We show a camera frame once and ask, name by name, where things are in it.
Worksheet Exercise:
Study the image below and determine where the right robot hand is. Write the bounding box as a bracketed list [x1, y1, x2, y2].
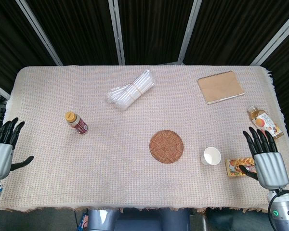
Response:
[238, 127, 289, 190]

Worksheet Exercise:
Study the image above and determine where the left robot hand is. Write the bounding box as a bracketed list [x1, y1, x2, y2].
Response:
[0, 117, 35, 180]

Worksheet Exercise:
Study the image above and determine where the white paper cup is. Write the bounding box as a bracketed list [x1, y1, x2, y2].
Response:
[201, 147, 222, 166]

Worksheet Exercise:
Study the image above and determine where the round woven brown coaster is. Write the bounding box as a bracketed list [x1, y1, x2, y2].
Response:
[149, 129, 184, 164]

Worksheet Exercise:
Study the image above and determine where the orange snack packet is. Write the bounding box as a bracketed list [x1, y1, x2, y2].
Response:
[224, 156, 257, 178]

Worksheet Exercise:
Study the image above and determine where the yellow tea drink bottle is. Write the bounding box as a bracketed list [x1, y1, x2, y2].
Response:
[247, 106, 285, 140]

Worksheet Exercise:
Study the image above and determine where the small bottle with gold cap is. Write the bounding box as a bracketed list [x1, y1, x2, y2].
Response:
[65, 111, 89, 135]

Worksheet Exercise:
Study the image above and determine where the brown kraft spiral notebook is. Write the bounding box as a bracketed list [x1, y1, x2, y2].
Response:
[197, 70, 246, 105]

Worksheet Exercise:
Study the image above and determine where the pink woven tablecloth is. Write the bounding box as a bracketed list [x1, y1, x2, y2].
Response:
[0, 65, 289, 213]

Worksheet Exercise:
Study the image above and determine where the robot torso base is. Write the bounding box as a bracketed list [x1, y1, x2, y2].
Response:
[78, 207, 209, 231]

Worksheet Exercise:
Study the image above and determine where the bundle of clear plastic straws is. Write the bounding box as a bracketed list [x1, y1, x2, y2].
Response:
[107, 68, 158, 112]

